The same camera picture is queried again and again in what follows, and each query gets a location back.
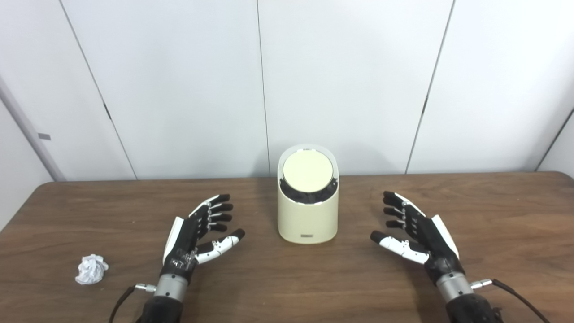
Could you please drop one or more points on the white paper ball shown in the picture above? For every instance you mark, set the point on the white paper ball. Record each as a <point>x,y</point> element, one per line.
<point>92,269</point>

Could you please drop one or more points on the cream-colored trash bin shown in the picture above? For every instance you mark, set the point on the cream-colored trash bin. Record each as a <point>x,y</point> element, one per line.
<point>307,220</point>

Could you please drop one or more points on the round cream bin lid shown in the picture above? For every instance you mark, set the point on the round cream bin lid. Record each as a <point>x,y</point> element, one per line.
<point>308,171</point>

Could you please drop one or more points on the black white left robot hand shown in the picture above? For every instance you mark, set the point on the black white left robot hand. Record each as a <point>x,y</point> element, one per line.
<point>186,233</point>

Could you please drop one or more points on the black bin liner bag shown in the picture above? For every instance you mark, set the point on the black bin liner bag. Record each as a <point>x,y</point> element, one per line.
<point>296,195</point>

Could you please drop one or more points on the grey wall post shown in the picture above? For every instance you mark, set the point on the grey wall post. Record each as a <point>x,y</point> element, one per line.
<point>31,130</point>

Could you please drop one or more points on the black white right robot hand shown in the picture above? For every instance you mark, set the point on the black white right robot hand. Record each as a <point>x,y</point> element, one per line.
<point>432,240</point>

